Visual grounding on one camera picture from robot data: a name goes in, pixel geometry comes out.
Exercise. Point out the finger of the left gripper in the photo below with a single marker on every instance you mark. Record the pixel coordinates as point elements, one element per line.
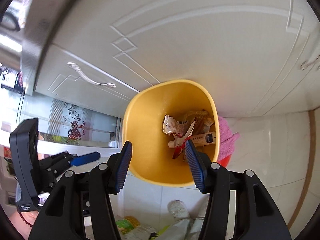
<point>85,159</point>

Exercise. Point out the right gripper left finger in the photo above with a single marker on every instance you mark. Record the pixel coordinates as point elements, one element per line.
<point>62,216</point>

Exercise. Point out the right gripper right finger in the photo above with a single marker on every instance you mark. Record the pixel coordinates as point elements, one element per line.
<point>256,214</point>

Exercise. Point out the red plastic basin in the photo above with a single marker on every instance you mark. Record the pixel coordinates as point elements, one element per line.
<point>225,161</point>

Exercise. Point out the silver cabinet handle right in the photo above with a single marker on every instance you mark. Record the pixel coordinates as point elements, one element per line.
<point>306,64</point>

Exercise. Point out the person's left hand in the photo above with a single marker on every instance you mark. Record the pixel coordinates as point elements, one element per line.
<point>23,222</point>

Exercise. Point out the orange yellow wrapper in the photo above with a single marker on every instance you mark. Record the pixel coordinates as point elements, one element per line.
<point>202,120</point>

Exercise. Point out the red white wrapper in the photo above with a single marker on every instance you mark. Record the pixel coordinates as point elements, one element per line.
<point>178,144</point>

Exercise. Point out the pink cloth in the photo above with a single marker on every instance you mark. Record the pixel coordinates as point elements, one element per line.
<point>227,139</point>

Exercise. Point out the yellow plastic trash bin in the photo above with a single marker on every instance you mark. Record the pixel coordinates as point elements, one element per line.
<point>152,159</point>

